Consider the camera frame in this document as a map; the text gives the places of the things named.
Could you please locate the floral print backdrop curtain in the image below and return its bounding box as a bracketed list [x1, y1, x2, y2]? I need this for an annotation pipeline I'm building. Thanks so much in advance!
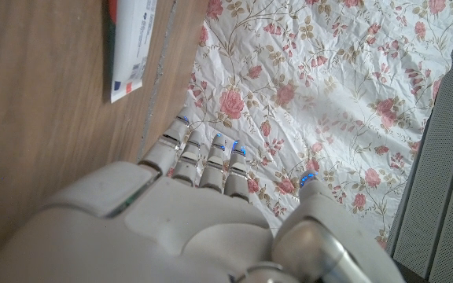
[167, 0, 453, 251]

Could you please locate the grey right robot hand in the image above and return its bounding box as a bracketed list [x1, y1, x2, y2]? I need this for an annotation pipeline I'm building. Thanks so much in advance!
[0, 113, 407, 283]

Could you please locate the white toothpaste tube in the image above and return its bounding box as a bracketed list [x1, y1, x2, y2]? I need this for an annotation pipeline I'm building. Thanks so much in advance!
[108, 0, 159, 105]

